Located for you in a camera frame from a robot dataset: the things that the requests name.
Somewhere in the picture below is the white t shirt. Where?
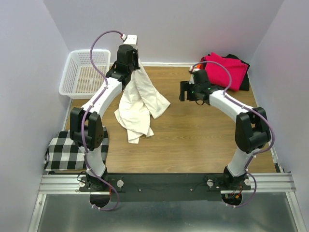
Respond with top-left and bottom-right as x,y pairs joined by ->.
114,61 -> 170,144

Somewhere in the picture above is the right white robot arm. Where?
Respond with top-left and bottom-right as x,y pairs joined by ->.
179,69 -> 271,190

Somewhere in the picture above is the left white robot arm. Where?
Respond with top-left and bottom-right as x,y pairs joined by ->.
70,44 -> 140,192

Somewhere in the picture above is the pink folded t shirt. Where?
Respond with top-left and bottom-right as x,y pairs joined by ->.
200,52 -> 249,91

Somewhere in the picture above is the white plastic basket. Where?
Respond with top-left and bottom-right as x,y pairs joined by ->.
58,49 -> 111,100

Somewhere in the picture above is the black folded t shirt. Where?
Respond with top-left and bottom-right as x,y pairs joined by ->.
201,54 -> 251,91

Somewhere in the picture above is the black white checkered cloth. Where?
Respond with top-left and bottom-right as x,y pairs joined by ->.
44,126 -> 109,175

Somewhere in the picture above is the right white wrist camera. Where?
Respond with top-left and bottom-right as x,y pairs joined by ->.
189,68 -> 201,85

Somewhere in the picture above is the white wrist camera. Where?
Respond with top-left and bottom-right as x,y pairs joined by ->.
189,68 -> 201,85
124,35 -> 138,49

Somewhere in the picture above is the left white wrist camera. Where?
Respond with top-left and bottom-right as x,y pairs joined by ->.
124,35 -> 138,49

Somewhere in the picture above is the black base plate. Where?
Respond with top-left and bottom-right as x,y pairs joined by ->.
79,173 -> 251,202

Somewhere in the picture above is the aluminium frame rail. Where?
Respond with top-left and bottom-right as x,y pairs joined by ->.
39,173 -> 296,194

